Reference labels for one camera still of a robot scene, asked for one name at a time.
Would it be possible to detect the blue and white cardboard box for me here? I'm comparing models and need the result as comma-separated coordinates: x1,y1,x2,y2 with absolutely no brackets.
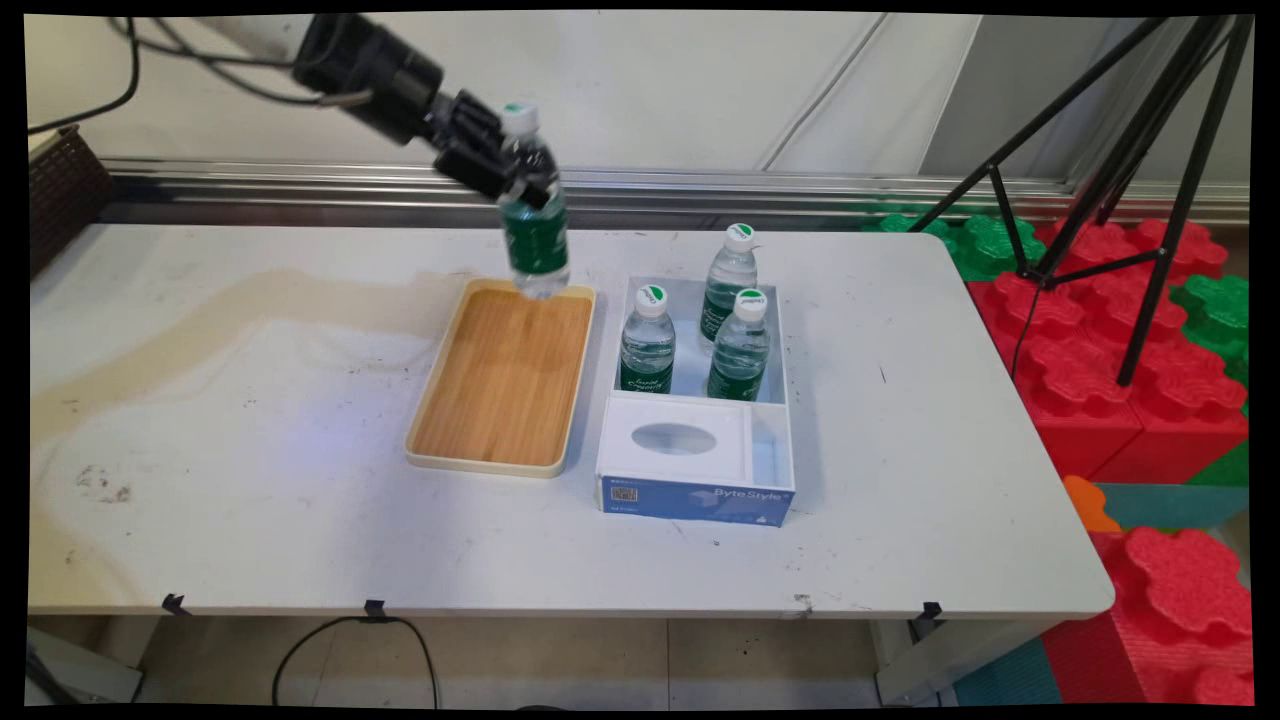
595,276,798,529

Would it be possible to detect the black tripod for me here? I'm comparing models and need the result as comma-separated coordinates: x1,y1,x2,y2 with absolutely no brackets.
908,14,1256,389

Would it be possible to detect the aluminium wall rail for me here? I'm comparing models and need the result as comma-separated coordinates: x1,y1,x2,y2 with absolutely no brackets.
100,158,1251,229

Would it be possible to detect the bamboo tray with cream rim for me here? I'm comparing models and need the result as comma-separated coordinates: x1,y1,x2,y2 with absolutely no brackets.
404,278,598,479

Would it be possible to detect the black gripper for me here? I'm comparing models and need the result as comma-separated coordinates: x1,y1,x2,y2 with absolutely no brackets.
292,12,551,212

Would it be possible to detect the black floor cable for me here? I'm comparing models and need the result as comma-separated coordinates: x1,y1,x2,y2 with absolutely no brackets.
272,615,442,709

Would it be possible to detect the water bottle with green label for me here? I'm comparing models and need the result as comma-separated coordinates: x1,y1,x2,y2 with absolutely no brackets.
619,284,677,394
497,100,572,300
699,224,760,351
707,289,772,403

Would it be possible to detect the green foam block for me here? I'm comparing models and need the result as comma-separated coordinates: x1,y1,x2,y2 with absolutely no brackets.
878,208,1049,284
1170,275,1251,389

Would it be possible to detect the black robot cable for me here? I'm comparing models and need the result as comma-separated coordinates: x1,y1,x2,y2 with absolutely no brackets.
28,15,141,137
108,15,373,109

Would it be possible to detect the teal foam mat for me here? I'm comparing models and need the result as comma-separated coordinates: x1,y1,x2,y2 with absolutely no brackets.
1095,484,1251,533

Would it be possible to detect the brown woven basket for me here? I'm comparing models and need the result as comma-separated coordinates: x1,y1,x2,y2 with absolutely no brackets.
28,124,116,281

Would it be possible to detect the large red foam block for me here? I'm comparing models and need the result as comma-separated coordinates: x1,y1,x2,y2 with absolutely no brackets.
966,218,1251,487

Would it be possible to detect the orange foam piece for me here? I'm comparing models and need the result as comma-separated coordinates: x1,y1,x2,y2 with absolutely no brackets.
1062,476,1123,535

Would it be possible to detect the white table leg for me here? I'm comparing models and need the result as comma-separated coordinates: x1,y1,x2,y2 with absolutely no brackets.
868,618,1056,707

